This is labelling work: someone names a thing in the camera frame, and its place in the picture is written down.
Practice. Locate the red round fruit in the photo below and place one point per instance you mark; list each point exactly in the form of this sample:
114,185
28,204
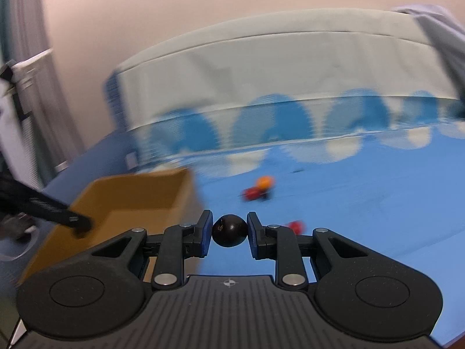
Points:
251,193
296,227

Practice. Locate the white door frame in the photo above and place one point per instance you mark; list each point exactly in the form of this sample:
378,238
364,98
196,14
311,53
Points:
18,145

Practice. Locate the blue fan-print bedsheet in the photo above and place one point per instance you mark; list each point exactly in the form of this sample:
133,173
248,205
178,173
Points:
363,207

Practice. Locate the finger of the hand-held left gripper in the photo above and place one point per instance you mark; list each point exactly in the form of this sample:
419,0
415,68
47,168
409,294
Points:
47,205

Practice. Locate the black handheld device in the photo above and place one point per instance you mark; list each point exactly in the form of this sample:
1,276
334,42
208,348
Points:
20,98

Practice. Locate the small orange fruit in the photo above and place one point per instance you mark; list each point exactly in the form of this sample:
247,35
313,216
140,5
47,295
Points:
264,182

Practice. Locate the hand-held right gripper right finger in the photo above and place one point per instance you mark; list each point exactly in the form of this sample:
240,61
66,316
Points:
253,237

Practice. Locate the cream cloth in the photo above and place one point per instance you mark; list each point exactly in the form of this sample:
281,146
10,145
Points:
290,54

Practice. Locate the grey cloth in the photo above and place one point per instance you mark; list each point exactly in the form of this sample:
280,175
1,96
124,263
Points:
439,43

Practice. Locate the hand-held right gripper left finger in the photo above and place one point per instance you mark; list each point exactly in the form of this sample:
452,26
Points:
205,233

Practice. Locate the blue denim pillow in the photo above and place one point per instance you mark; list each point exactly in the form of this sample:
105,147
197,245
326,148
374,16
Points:
114,98

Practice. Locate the white clamp holder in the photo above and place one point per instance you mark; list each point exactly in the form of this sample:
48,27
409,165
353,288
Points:
31,63

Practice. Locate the blue denim cushion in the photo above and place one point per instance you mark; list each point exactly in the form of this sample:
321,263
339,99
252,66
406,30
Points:
101,152

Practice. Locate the dark blue round fruit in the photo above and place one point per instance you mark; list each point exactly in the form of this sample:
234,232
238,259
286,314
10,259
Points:
229,231
268,193

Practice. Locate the white curtain clip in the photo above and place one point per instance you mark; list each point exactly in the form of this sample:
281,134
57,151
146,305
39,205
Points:
61,165

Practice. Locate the brown cardboard box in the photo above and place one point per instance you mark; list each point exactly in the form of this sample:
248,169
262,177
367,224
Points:
145,196

